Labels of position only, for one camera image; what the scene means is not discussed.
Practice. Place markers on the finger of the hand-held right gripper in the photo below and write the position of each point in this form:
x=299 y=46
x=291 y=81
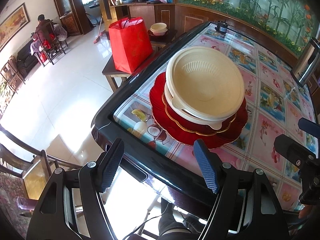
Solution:
x=292 y=151
x=310 y=127

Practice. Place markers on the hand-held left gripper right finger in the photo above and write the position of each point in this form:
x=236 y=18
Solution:
x=206 y=167

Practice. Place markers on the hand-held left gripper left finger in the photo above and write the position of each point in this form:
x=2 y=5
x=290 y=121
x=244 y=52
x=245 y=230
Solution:
x=112 y=167

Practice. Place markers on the red plate with white sticker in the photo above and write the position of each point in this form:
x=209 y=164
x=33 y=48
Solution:
x=186 y=125

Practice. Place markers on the beige bowl with tab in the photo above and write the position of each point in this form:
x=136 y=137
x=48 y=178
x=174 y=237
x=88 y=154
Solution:
x=197 y=120

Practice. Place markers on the red plate with gold print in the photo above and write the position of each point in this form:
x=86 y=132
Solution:
x=160 y=100

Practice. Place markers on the beige ribbed bowl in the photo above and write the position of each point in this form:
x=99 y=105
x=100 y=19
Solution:
x=205 y=85

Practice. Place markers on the person's dark trouser leg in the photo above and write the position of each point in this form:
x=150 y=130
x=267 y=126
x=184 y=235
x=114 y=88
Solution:
x=172 y=220

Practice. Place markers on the stainless steel thermos kettle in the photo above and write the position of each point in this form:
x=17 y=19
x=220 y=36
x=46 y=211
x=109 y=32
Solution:
x=303 y=65

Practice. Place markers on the wooden chair with yellow seat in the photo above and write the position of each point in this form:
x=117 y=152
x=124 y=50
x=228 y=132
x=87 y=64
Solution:
x=35 y=180

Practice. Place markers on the dark wooden stool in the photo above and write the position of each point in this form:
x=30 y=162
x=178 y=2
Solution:
x=165 y=41
x=110 y=72

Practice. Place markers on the red gift bag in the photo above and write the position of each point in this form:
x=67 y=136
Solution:
x=130 y=47

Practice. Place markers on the dark wooden chair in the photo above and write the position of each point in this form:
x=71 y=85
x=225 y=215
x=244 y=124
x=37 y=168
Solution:
x=53 y=47

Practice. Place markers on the broom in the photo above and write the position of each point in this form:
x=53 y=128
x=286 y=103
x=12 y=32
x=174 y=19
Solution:
x=99 y=33

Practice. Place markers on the fish tank with artificial flowers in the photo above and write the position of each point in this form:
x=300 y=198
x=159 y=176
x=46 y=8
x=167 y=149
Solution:
x=250 y=5

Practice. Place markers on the small dark red plate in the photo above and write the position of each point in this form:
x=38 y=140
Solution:
x=150 y=33

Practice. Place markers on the black sofa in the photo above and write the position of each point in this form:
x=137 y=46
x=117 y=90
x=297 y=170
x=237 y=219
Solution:
x=25 y=55

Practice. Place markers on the small cream bowl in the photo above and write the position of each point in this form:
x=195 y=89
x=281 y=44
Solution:
x=158 y=27

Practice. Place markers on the wooden cabinet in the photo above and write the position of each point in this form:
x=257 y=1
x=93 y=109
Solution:
x=195 y=17

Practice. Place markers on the pink cloth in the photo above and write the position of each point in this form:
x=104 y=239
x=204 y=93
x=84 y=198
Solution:
x=159 y=0

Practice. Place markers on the black frame glass table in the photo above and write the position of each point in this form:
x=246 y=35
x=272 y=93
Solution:
x=102 y=122

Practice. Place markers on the framed wall painting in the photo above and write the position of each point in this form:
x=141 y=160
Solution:
x=12 y=25

